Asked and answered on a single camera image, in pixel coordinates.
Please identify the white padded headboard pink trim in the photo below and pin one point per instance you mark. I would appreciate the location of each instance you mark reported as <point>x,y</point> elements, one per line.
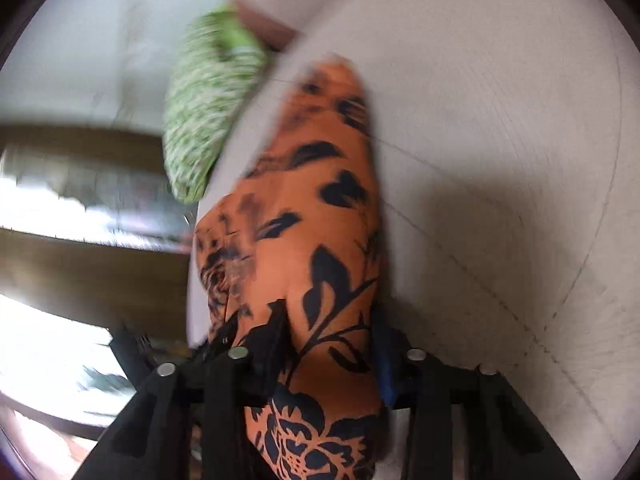
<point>265,27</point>

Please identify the white glossy cabinet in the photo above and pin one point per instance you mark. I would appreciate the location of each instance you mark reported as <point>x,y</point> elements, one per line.
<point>140,60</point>

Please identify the white quilted bed mattress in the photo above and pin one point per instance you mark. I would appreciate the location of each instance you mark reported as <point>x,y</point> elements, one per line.
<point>500,160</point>

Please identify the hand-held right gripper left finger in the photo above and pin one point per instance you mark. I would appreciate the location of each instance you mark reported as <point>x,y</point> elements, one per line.
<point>265,355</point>

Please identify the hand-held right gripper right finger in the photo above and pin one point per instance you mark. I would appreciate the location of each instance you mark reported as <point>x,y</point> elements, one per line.
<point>385,372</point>

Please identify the orange floral garment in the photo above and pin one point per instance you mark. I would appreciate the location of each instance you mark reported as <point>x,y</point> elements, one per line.
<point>310,210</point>

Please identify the window with brown frame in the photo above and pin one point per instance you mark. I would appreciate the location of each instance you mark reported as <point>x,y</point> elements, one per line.
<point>50,360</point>

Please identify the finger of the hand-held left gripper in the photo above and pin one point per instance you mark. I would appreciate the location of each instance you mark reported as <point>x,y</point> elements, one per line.
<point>131,352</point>

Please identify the green patterned pillow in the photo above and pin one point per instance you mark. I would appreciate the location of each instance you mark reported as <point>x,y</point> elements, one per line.
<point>205,110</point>

